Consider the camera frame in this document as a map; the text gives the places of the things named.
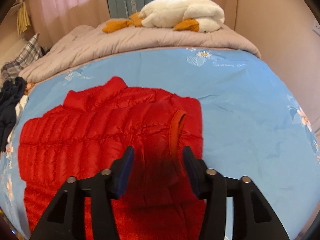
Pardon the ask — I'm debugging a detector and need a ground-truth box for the red down jacket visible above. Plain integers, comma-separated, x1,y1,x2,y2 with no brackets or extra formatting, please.
18,77,205,239

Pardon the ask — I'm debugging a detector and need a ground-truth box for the navy clothes pile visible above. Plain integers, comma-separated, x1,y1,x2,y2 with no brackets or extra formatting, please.
0,76,27,152

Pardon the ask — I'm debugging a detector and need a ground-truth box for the blue floral bed sheet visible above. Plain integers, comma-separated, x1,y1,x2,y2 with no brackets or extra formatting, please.
1,48,319,239

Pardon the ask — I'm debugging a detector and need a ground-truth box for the white folded garment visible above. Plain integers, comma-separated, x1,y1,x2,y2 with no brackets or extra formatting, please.
8,95,29,143

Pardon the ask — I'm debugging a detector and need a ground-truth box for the plaid pillow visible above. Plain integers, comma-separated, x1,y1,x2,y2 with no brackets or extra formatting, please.
1,33,43,81

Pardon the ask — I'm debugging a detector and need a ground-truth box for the grey quilted duvet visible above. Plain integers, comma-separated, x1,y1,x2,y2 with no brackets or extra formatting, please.
19,25,261,83

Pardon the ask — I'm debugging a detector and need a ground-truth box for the white goose plush toy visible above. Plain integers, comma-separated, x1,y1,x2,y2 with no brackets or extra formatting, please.
103,0,225,34

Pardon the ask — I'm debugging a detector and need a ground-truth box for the white wall socket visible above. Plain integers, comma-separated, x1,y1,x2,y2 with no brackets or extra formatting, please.
312,20,320,35

